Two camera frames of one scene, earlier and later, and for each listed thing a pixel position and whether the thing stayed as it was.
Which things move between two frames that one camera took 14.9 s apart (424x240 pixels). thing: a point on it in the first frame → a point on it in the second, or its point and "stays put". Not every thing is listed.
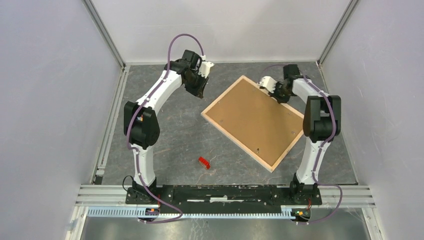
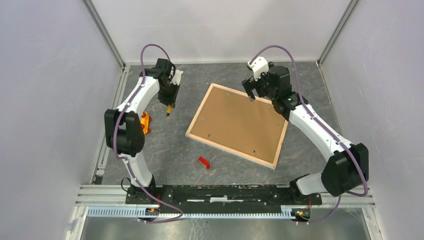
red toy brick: [204, 162] stays put
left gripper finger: [200, 94] → [176, 91]
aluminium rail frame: [345, 195] stays put
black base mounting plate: [224, 199] stays put
